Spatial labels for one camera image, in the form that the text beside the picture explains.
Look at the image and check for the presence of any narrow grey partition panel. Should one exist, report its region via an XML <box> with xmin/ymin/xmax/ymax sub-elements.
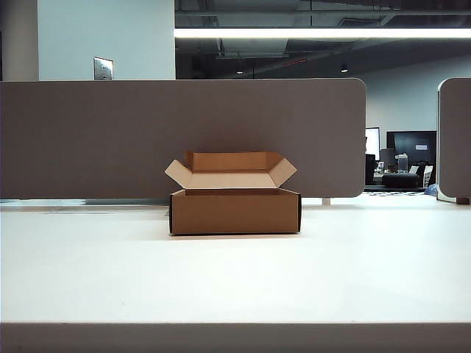
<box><xmin>436</xmin><ymin>76</ymin><xmax>471</xmax><ymax>202</ymax></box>

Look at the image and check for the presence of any metal wall plate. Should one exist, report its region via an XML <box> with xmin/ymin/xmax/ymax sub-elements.
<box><xmin>93</xmin><ymin>56</ymin><xmax>114</xmax><ymax>81</ymax></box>

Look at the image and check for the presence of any open brown cardboard box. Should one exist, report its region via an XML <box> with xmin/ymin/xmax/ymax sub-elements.
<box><xmin>164</xmin><ymin>150</ymin><xmax>302</xmax><ymax>236</ymax></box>

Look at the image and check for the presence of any white-lit computer monitor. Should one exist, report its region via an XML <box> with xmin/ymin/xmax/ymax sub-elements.
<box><xmin>365</xmin><ymin>126</ymin><xmax>380</xmax><ymax>156</ymax></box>

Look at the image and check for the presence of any long white ceiling light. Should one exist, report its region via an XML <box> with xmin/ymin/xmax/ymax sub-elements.
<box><xmin>174</xmin><ymin>27</ymin><xmax>471</xmax><ymax>39</ymax></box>

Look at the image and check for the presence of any large black display screen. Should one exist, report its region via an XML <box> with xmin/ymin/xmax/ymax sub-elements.
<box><xmin>386</xmin><ymin>130</ymin><xmax>438</xmax><ymax>174</ymax></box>

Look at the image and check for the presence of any black round ottoman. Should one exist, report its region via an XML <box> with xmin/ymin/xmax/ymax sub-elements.
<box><xmin>381</xmin><ymin>173</ymin><xmax>421</xmax><ymax>189</ymax></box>

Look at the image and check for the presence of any wide grey partition panel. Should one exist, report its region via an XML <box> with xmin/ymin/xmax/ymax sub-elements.
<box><xmin>0</xmin><ymin>76</ymin><xmax>368</xmax><ymax>200</ymax></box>

